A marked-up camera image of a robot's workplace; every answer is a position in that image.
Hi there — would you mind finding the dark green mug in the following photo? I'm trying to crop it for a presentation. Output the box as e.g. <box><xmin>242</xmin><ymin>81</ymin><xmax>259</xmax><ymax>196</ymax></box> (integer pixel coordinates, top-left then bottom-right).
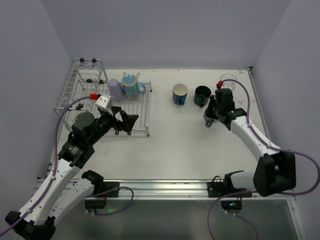
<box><xmin>193</xmin><ymin>85</ymin><xmax>212</xmax><ymax>108</ymax></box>

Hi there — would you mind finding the clear plastic cup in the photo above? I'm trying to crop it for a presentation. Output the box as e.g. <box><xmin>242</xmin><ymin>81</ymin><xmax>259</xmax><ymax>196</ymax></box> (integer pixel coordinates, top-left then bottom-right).
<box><xmin>219</xmin><ymin>73</ymin><xmax>238</xmax><ymax>92</ymax></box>

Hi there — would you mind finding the blue mug white interior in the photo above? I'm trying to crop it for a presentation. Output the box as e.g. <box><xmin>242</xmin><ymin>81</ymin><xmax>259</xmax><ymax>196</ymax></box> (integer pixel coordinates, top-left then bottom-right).
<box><xmin>172</xmin><ymin>83</ymin><xmax>188</xmax><ymax>106</ymax></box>

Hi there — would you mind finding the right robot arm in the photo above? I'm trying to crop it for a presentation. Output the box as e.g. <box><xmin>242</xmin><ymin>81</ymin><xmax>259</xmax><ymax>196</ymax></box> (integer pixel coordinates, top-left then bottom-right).
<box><xmin>203</xmin><ymin>88</ymin><xmax>297</xmax><ymax>197</ymax></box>

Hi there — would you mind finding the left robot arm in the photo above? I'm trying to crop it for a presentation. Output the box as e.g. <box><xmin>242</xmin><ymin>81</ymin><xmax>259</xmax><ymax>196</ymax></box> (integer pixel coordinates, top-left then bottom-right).
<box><xmin>5</xmin><ymin>106</ymin><xmax>139</xmax><ymax>240</ymax></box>

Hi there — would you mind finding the lilac plastic cup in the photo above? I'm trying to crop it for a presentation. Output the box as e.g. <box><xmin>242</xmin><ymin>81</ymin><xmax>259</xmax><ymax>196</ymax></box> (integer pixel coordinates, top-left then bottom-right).
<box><xmin>107</xmin><ymin>78</ymin><xmax>125</xmax><ymax>101</ymax></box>

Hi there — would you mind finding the light blue patterned mug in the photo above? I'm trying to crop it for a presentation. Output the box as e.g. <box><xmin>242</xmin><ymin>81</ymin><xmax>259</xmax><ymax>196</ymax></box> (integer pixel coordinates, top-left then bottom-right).
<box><xmin>121</xmin><ymin>73</ymin><xmax>147</xmax><ymax>99</ymax></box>

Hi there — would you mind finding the left black controller box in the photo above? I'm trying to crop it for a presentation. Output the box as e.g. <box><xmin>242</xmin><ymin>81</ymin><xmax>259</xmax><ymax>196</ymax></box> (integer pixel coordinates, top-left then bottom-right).
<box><xmin>84</xmin><ymin>199</ymin><xmax>106</xmax><ymax>211</ymax></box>

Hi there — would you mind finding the black controller box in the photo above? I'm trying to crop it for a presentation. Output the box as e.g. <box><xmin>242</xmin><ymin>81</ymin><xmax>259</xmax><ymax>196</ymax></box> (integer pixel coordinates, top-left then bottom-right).
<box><xmin>84</xmin><ymin>199</ymin><xmax>106</xmax><ymax>211</ymax></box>
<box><xmin>220</xmin><ymin>200</ymin><xmax>243</xmax><ymax>212</ymax></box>

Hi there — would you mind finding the right black controller box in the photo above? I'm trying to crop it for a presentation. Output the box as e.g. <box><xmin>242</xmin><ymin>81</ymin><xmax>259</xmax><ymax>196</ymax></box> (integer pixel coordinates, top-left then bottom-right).
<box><xmin>220</xmin><ymin>200</ymin><xmax>243</xmax><ymax>212</ymax></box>

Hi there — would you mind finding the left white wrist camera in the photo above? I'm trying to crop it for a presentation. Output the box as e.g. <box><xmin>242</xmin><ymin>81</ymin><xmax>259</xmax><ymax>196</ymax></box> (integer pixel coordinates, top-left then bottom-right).
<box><xmin>94</xmin><ymin>93</ymin><xmax>114</xmax><ymax>114</ymax></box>

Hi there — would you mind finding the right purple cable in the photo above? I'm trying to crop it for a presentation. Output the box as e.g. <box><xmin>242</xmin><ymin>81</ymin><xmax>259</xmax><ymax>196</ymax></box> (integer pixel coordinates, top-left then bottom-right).
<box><xmin>208</xmin><ymin>78</ymin><xmax>320</xmax><ymax>240</ymax></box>

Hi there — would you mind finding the purple cable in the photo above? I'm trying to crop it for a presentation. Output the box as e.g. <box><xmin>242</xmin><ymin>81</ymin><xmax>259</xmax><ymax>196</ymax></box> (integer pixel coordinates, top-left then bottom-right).
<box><xmin>208</xmin><ymin>78</ymin><xmax>320</xmax><ymax>240</ymax></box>
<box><xmin>0</xmin><ymin>92</ymin><xmax>100</xmax><ymax>235</ymax></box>

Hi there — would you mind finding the metal wire dish rack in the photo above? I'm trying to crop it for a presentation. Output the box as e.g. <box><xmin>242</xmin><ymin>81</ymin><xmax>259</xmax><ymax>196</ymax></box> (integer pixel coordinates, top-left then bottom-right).
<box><xmin>54</xmin><ymin>58</ymin><xmax>152</xmax><ymax>136</ymax></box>

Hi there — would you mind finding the aluminium mounting rail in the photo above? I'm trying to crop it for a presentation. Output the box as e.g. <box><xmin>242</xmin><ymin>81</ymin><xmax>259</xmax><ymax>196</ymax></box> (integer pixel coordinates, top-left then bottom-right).
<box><xmin>34</xmin><ymin>178</ymin><xmax>296</xmax><ymax>201</ymax></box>

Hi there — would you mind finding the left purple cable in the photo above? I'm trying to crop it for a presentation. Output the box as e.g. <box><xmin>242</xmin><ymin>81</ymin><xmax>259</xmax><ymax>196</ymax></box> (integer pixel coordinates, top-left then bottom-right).
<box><xmin>0</xmin><ymin>92</ymin><xmax>100</xmax><ymax>235</ymax></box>

